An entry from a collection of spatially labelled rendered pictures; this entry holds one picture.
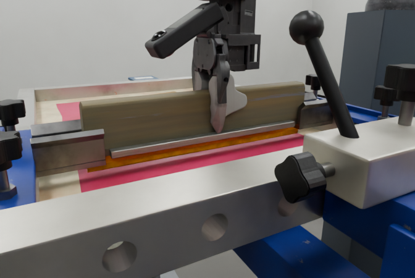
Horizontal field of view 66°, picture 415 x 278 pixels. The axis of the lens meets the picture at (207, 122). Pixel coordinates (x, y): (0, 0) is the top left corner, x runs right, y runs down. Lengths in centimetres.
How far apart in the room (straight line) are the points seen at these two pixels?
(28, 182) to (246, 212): 23
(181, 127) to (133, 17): 381
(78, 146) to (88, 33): 374
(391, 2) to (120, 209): 93
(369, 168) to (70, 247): 18
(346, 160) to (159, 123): 30
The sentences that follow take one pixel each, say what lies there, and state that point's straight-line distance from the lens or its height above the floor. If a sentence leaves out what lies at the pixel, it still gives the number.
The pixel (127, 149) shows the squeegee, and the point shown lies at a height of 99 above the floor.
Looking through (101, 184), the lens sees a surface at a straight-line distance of 46.
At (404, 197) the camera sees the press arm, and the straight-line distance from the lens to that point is 27.
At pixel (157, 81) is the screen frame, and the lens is 107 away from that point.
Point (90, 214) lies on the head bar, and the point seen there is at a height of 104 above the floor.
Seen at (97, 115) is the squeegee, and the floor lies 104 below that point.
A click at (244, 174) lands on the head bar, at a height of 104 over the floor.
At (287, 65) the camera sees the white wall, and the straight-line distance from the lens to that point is 551.
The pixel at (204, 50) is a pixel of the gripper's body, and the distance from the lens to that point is 49.
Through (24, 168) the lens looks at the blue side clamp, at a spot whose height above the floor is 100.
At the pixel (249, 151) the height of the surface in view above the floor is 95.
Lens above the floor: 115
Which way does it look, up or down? 16 degrees down
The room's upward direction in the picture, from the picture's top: straight up
